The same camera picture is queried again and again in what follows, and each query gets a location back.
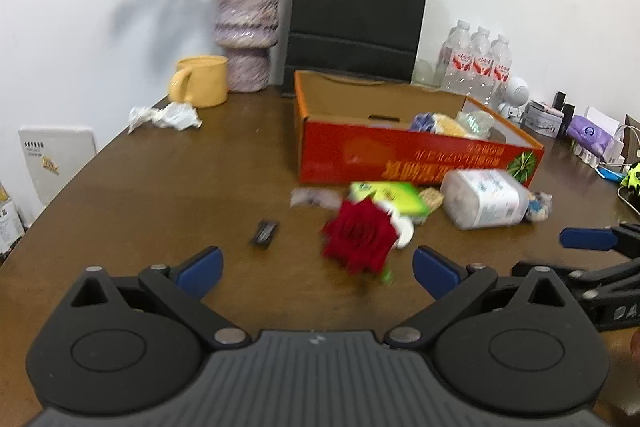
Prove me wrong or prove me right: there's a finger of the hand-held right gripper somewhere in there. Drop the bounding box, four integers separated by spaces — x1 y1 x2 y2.
511 258 640 305
559 221 640 257

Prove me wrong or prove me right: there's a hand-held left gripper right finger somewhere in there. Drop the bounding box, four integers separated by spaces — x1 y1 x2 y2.
386 245 571 351

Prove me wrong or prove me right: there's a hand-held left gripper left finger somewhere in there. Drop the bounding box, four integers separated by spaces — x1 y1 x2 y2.
70 245 251 351

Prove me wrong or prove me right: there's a blue white wrapper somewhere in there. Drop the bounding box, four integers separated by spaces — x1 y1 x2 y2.
524 191 554 224

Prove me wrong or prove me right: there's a beige cracker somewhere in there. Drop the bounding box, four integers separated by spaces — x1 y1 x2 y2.
419 188 445 211

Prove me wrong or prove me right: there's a green packet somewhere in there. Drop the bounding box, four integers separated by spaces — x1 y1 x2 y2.
349 180 432 224

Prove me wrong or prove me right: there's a red rose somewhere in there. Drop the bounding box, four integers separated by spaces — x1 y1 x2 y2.
321 198 401 275

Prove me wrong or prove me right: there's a small clear zip bag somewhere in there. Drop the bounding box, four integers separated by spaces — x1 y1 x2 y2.
290 187 347 210

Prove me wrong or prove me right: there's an orange cardboard box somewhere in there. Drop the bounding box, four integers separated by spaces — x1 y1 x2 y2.
294 70 546 188

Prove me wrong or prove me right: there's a small black clip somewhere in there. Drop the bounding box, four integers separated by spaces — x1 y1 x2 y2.
249 219 280 251

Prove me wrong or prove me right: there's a yellow green toy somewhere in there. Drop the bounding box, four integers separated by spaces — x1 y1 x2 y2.
619 162 640 196

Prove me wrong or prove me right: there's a purple tissue pack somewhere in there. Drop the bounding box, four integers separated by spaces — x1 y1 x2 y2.
566 114 621 158

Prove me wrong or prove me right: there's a white card box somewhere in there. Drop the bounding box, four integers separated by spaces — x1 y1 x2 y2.
584 106 621 132

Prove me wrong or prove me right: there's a black upright block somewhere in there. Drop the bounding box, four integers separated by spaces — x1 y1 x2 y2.
552 91 577 138

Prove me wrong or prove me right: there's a grey tin box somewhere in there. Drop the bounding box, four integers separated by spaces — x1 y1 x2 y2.
520 100 564 138

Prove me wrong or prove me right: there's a yellow sponge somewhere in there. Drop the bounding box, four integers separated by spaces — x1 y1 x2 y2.
432 115 475 139

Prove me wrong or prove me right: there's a crumpled clear plastic bag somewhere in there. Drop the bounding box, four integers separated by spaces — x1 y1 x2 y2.
456 110 496 139

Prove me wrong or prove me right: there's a crumpled white paper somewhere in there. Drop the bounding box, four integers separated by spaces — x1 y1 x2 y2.
127 101 203 136

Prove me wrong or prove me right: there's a white robot speaker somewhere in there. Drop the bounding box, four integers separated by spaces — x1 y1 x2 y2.
497 76 531 126

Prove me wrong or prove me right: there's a white chair back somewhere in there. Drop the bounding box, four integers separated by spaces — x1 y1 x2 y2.
18 125 98 208

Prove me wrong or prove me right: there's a yellow mug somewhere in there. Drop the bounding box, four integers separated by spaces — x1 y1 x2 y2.
168 55 230 109

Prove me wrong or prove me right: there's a clear water bottle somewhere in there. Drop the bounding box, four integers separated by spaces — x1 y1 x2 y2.
487 34 513 108
467 26 494 102
434 20 474 91

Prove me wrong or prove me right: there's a glass cup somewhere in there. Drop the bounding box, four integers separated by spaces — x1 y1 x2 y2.
412 59 442 88

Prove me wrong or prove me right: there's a purple mottled vase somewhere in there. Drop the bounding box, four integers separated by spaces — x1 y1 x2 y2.
214 0 281 94

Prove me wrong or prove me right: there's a black paper bag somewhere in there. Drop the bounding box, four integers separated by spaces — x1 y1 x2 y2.
282 0 432 98

